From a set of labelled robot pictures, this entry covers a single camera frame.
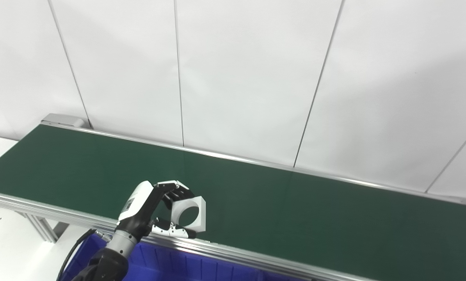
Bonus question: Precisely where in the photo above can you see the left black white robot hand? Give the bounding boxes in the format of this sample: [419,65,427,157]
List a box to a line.
[118,180,198,244]

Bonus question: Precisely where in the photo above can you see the white square part round hole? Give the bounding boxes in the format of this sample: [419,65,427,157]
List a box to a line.
[169,195,207,233]

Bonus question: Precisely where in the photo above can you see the large blue plastic bin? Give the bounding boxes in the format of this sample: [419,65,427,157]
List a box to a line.
[59,233,308,281]

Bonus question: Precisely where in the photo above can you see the green conveyor belt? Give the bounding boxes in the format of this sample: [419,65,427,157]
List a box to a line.
[0,113,466,281]

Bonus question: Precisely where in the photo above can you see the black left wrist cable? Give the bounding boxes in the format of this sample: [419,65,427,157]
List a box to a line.
[57,228,112,281]

